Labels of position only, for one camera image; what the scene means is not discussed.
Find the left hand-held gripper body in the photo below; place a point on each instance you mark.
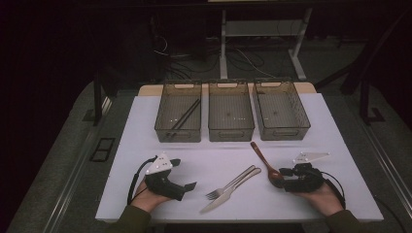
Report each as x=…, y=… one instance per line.
x=162, y=184

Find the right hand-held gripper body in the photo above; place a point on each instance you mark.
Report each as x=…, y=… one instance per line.
x=306, y=181

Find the transparent brown plastic bin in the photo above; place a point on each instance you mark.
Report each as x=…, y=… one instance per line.
x=281, y=133
x=178, y=134
x=230, y=134

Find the brown wooden spoon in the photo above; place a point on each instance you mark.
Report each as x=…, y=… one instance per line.
x=260, y=157

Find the steel table knife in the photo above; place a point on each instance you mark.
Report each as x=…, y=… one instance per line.
x=223, y=197

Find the black chopstick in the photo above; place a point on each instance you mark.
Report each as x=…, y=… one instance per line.
x=184, y=116
x=185, y=119

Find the steel fork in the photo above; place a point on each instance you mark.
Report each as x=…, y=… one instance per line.
x=236, y=179

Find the person's left hand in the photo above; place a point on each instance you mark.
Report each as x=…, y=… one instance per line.
x=145, y=199

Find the person's right hand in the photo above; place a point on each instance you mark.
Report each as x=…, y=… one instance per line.
x=324, y=200

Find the white table cover sheet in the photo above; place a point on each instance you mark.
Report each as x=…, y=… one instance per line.
x=226, y=155

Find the black metal stand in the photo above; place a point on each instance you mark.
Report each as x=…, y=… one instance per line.
x=364, y=97

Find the black floor frame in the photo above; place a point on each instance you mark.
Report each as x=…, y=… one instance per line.
x=103, y=149

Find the metal floor rail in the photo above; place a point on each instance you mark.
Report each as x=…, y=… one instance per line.
x=388, y=161
x=69, y=191

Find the white desk frame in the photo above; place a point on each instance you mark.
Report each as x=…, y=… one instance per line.
x=223, y=48

